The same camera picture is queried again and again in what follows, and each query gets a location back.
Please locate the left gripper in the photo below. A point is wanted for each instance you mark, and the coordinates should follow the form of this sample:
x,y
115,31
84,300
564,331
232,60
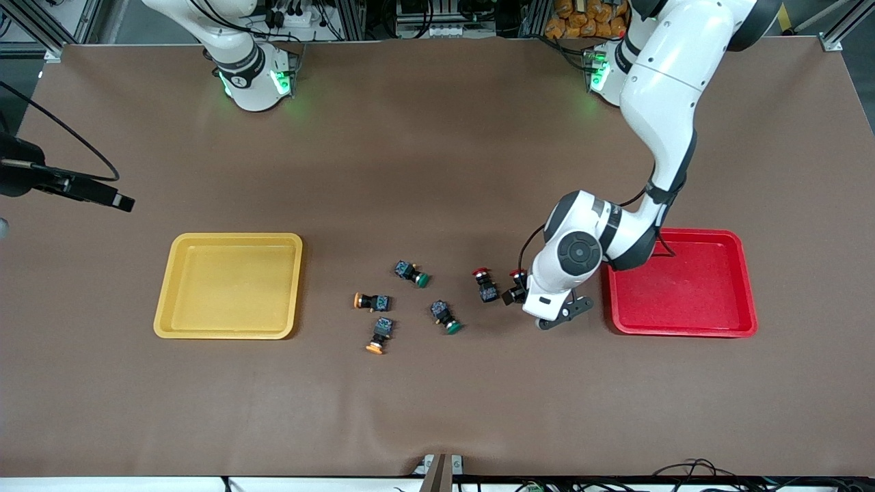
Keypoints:
x,y
517,292

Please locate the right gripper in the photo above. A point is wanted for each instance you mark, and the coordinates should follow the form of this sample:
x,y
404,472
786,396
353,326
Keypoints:
x,y
20,179

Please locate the red push button switch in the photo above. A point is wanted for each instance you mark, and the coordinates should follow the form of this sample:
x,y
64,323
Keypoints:
x,y
486,290
518,275

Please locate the yellow push button switch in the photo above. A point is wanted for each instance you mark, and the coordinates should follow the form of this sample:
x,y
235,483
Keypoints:
x,y
381,331
376,301

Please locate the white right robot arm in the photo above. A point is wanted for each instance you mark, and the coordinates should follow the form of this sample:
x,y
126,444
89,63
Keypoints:
x,y
253,89

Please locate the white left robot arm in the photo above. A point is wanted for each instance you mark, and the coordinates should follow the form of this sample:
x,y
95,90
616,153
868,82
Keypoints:
x,y
670,82

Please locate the red plastic tray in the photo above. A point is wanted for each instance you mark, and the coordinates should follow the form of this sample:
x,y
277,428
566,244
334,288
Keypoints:
x,y
683,294

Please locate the yellow plastic tray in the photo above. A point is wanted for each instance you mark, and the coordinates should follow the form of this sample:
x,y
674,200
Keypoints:
x,y
225,287

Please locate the white power strip with plugs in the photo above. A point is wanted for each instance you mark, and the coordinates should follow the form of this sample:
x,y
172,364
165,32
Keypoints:
x,y
294,17

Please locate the long white power strip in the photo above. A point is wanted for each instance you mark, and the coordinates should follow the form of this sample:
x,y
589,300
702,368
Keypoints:
x,y
444,31

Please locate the orange packaged goods pile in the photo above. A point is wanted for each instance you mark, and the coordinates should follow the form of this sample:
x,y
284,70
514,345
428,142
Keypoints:
x,y
581,17

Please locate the green push button switch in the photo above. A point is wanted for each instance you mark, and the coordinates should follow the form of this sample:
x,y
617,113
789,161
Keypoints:
x,y
408,271
443,314

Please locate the aluminium frame strut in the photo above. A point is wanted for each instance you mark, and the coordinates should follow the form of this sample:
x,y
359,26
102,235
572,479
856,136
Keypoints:
x,y
830,41
34,24

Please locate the metal table edge bracket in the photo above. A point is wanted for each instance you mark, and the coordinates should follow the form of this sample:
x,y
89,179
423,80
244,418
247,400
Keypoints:
x,y
437,475

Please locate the aluminium frame post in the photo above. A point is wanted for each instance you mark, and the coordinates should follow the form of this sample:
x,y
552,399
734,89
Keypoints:
x,y
536,17
352,17

